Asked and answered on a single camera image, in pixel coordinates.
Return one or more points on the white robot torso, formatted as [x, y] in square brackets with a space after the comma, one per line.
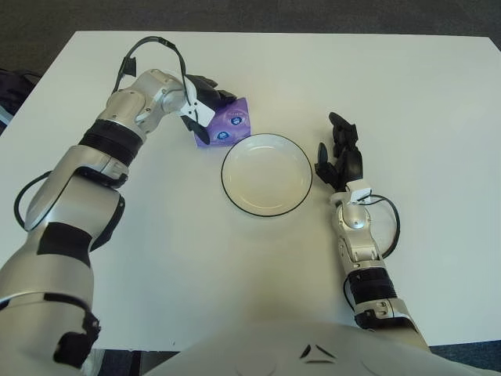
[254, 348]

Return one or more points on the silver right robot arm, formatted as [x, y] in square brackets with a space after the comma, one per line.
[356, 223]

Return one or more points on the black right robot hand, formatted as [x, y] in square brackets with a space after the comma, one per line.
[352, 164]

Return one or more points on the white plate with black rim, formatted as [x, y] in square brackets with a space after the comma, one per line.
[266, 180]

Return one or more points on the black bag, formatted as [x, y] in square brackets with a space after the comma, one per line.
[15, 90]

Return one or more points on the purple tissue paper pack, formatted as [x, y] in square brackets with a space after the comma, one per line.
[231, 125]

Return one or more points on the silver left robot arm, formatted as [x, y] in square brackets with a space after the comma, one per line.
[129, 105]

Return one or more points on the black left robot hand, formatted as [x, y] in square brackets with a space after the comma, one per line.
[205, 94]

